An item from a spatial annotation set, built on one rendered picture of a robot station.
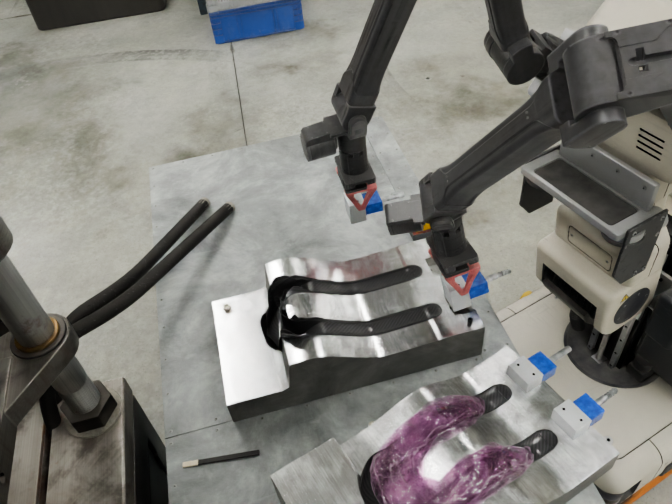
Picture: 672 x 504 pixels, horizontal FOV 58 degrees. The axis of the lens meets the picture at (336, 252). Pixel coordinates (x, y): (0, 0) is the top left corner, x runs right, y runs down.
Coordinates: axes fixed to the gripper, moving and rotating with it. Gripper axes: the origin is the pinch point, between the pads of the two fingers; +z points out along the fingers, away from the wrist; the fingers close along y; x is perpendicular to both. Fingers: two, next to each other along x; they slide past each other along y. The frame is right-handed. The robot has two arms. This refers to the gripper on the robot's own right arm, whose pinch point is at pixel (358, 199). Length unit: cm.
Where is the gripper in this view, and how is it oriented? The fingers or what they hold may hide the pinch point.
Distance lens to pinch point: 134.5
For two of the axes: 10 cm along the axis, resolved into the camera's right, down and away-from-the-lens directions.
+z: 1.1, 6.9, 7.2
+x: 9.6, -2.5, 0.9
